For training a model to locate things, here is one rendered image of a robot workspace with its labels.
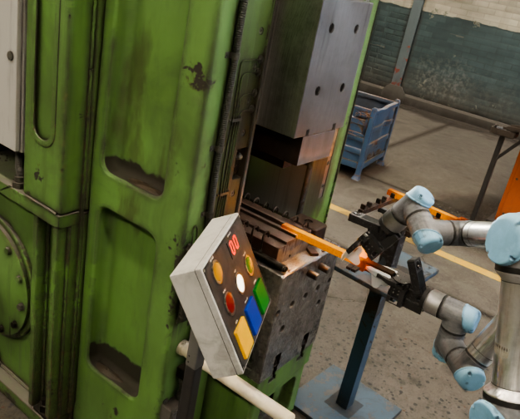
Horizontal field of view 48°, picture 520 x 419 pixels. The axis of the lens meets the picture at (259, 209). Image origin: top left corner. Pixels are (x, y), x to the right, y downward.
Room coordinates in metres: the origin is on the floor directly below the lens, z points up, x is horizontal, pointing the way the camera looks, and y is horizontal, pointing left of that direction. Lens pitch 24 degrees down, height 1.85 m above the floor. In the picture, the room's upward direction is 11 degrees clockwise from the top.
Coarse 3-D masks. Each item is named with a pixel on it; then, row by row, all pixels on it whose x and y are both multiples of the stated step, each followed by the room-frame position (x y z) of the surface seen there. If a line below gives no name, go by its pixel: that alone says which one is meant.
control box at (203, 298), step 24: (216, 240) 1.26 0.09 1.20; (240, 240) 1.38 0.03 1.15; (192, 264) 1.14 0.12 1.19; (240, 264) 1.32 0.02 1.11; (192, 288) 1.11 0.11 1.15; (216, 288) 1.13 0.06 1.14; (192, 312) 1.10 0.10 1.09; (216, 312) 1.10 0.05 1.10; (240, 312) 1.20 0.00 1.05; (216, 336) 1.10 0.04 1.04; (216, 360) 1.09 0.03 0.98; (240, 360) 1.10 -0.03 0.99
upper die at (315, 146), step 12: (264, 132) 1.78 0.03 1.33; (276, 132) 1.76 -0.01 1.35; (324, 132) 1.82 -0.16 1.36; (252, 144) 1.80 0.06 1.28; (264, 144) 1.78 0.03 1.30; (276, 144) 1.75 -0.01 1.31; (288, 144) 1.73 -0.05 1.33; (300, 144) 1.71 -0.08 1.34; (312, 144) 1.76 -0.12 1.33; (324, 144) 1.83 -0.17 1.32; (276, 156) 1.75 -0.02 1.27; (288, 156) 1.73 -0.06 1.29; (300, 156) 1.72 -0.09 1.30; (312, 156) 1.78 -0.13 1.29; (324, 156) 1.85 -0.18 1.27
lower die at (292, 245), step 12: (252, 204) 2.00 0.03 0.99; (240, 216) 1.88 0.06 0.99; (252, 216) 1.89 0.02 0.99; (276, 216) 1.93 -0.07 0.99; (252, 228) 1.82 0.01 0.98; (264, 228) 1.82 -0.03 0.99; (276, 228) 1.83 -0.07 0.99; (300, 228) 1.87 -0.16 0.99; (252, 240) 1.76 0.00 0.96; (264, 240) 1.74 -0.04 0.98; (276, 240) 1.76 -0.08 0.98; (288, 240) 1.76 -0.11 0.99; (300, 240) 1.82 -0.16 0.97; (264, 252) 1.74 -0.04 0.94; (276, 252) 1.71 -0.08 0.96; (288, 252) 1.77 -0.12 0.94
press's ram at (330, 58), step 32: (288, 0) 1.73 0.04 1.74; (320, 0) 1.67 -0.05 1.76; (352, 0) 1.81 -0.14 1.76; (288, 32) 1.71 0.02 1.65; (320, 32) 1.68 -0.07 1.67; (352, 32) 1.84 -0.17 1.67; (288, 64) 1.70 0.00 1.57; (320, 64) 1.71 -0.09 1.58; (352, 64) 1.88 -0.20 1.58; (288, 96) 1.69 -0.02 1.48; (320, 96) 1.75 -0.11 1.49; (288, 128) 1.68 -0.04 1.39; (320, 128) 1.79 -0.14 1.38
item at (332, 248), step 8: (288, 224) 1.84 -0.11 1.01; (296, 232) 1.80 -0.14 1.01; (304, 232) 1.81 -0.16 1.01; (304, 240) 1.78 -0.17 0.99; (312, 240) 1.77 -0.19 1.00; (320, 240) 1.77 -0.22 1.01; (320, 248) 1.75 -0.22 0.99; (328, 248) 1.73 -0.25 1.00; (336, 248) 1.73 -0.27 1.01; (360, 264) 1.67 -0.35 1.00; (368, 264) 1.66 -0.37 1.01; (376, 264) 1.66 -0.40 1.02; (368, 272) 1.65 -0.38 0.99; (384, 272) 1.62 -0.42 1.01; (392, 272) 1.62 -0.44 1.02
